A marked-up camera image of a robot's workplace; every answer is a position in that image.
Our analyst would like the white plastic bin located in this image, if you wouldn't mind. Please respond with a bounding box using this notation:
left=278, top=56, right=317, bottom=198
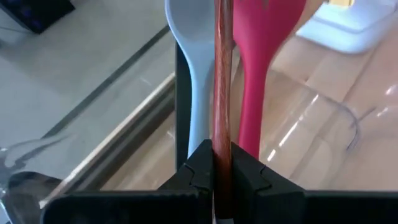
left=295, top=0, right=398, bottom=55

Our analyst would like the black equipment case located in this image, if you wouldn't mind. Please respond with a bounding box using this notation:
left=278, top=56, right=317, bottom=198
left=0, top=0, right=76, bottom=34

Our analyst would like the clear plastic bin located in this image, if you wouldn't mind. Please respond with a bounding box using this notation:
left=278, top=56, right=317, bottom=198
left=0, top=67, right=363, bottom=224

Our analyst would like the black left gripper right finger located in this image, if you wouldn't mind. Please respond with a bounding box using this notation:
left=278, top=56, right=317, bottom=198
left=230, top=142, right=398, bottom=224

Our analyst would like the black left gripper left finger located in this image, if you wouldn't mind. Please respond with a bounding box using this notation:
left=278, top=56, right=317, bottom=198
left=40, top=139, right=215, bottom=224

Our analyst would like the red slotted silicone spoon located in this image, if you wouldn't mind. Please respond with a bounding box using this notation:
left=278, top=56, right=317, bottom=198
left=232, top=0, right=308, bottom=160

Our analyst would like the dark wooden spoon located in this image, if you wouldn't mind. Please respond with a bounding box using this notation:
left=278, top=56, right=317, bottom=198
left=212, top=0, right=235, bottom=219

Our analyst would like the blue silicone spoon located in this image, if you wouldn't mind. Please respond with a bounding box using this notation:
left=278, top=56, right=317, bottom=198
left=164, top=0, right=216, bottom=159

